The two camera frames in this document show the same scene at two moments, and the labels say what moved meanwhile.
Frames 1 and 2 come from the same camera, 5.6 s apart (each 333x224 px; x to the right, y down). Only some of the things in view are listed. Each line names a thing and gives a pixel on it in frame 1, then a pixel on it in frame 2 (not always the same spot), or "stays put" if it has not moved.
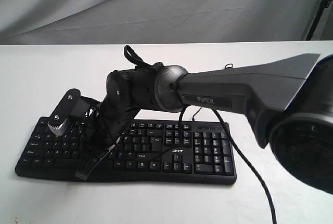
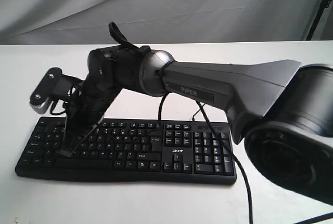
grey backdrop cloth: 44,9 stays put
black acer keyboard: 153,152 stays put
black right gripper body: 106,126 → 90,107
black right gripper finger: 83,172 → 68,144
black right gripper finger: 97,160 → 84,139
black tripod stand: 324,4 stays put
